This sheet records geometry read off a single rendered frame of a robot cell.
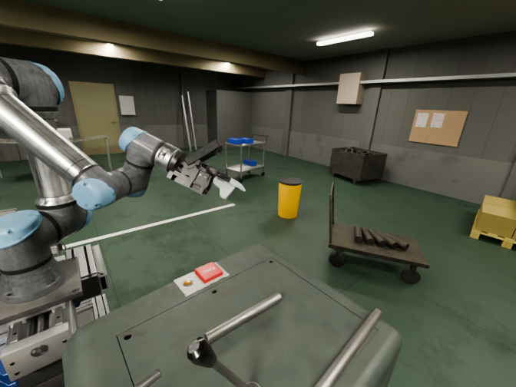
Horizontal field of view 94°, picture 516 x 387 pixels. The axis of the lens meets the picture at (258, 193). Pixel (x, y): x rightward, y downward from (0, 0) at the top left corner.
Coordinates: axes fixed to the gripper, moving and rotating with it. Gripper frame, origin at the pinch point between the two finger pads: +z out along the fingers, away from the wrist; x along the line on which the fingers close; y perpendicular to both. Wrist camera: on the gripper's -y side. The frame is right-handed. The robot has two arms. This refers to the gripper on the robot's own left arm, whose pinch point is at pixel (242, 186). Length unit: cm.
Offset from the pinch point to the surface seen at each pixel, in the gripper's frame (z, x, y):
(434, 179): 364, -430, -266
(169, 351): 2.5, 16.9, 37.8
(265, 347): 19.6, 17.0, 29.5
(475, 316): 236, -140, -7
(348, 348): 33.6, 20.4, 21.8
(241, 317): 13.4, 12.8, 27.7
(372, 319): 40.1, 14.4, 15.3
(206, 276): 2.3, -0.7, 26.8
